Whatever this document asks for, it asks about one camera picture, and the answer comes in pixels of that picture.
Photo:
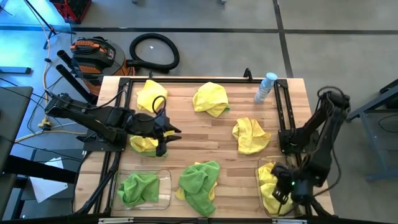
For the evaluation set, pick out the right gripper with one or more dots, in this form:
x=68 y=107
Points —
x=301 y=188

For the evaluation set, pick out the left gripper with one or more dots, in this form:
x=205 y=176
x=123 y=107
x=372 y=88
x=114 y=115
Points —
x=144 y=124

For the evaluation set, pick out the green microfiber towel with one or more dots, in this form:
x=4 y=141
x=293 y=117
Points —
x=227 y=109
x=138 y=189
x=199 y=183
x=149 y=154

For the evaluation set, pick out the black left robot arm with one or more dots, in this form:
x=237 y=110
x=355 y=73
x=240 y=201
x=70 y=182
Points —
x=81 y=113

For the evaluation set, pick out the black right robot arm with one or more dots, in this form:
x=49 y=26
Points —
x=326 y=130

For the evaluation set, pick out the clear glass basket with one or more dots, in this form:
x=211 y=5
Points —
x=164 y=193
x=261 y=160

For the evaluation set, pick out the light blue air freshener bottle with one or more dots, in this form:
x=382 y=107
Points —
x=264 y=88

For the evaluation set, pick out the orange black shop vacuum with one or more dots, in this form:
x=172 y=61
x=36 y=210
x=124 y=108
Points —
x=96 y=57

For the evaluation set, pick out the black vacuum wand tube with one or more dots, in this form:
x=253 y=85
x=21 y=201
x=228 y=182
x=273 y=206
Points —
x=74 y=82
x=66 y=59

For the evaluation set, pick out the white paper sheet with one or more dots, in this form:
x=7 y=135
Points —
x=46 y=186

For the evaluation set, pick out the red black tool case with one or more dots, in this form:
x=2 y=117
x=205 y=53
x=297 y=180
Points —
x=73 y=9

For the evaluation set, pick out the grey desk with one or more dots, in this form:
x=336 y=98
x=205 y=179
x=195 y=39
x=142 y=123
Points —
x=14 y=118

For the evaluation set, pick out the grey metal bar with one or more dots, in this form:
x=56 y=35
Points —
x=15 y=70

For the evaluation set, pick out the black tripod stand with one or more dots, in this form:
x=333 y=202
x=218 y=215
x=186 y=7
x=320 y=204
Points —
x=40 y=18

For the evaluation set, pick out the silver frame bracket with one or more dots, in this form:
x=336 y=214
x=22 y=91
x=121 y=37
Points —
x=289 y=221
x=115 y=220

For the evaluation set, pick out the black aluminium table frame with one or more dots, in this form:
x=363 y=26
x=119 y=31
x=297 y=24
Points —
x=202 y=80

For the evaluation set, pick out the grey metal table frame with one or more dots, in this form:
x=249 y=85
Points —
x=373 y=102

